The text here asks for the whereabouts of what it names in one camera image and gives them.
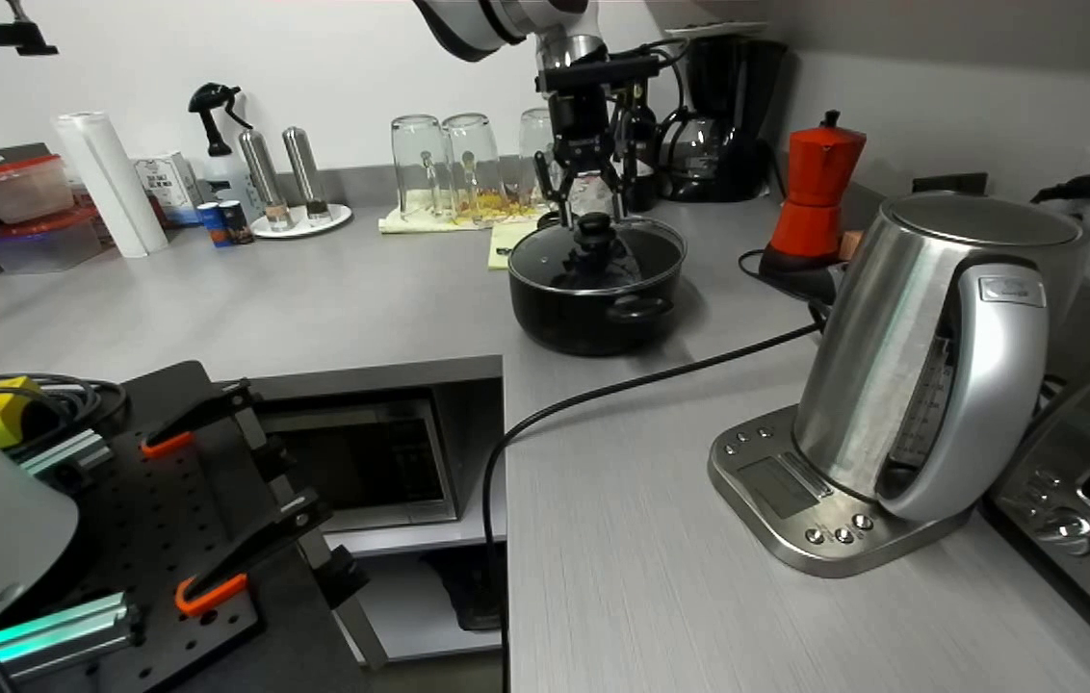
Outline dark wine bottle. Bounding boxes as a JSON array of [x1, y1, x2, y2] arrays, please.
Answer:
[[618, 88, 662, 216]]

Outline steel shaker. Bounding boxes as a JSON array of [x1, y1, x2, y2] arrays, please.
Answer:
[[237, 126, 287, 216], [281, 124, 333, 216]]

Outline red lidded plastic container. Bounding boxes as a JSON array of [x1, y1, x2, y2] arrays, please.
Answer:
[[0, 205, 111, 273], [0, 150, 82, 229]]

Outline black perforated pegboard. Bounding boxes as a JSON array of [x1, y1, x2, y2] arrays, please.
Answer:
[[21, 428, 265, 693]]

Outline glass coffee carafe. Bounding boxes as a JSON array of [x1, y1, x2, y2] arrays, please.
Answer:
[[656, 107, 735, 205]]

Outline orange black bar clamp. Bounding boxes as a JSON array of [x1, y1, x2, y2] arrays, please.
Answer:
[[171, 483, 373, 623], [136, 377, 265, 469]]

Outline stainless steel electric kettle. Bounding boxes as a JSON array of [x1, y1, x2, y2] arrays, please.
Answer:
[[791, 192, 1090, 527]]

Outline printed dish towel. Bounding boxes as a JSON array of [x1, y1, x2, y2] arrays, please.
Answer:
[[373, 189, 558, 238]]

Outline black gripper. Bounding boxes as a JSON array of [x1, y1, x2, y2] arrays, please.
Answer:
[[549, 75, 641, 247]]

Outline yellow plastic connector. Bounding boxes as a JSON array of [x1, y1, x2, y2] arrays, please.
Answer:
[[0, 374, 50, 452]]

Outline round glass pot lid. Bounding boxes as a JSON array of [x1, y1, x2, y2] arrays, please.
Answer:
[[516, 207, 683, 292]]

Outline aluminium extrusion bar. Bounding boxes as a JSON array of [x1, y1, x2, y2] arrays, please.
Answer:
[[17, 428, 111, 482], [0, 590, 145, 685]]

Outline black cooking pot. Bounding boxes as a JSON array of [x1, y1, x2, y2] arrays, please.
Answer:
[[506, 216, 688, 357]]

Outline black cable bundle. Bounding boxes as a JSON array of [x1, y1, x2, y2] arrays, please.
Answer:
[[0, 369, 136, 452]]

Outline black coffee maker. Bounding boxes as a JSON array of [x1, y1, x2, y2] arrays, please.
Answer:
[[656, 29, 803, 205]]

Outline small clear jar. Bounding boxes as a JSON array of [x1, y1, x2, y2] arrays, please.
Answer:
[[133, 150, 206, 216]]

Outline black electric hot plate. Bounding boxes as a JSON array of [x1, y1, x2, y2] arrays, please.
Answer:
[[754, 247, 848, 309]]

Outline small blue red can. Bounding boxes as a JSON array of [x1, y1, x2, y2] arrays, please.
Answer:
[[197, 196, 253, 251]]

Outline white round plate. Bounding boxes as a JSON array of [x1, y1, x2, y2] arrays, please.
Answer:
[[247, 198, 357, 241]]

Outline red moka pot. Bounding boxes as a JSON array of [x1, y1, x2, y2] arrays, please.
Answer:
[[768, 107, 869, 266]]

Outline clear spray bottle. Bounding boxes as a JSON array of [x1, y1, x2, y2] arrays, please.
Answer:
[[185, 79, 251, 207]]

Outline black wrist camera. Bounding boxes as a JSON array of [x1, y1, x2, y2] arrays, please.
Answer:
[[537, 42, 688, 97]]

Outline yellow cloth mat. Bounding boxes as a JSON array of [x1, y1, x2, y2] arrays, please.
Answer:
[[484, 207, 549, 273]]

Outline steel kettle base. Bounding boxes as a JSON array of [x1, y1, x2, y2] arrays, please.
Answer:
[[704, 404, 998, 578]]

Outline black power cable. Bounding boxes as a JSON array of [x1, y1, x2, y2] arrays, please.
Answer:
[[479, 247, 830, 551]]

